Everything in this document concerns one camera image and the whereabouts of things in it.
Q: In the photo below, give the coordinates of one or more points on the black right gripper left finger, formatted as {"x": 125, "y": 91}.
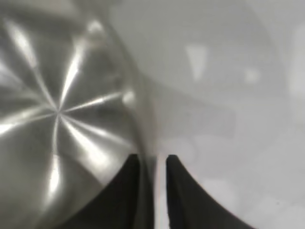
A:
{"x": 116, "y": 202}

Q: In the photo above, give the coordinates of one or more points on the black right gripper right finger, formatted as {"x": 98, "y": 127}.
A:
{"x": 190, "y": 207}

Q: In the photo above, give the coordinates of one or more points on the stainless steel mixing bowl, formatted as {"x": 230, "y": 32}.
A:
{"x": 59, "y": 107}

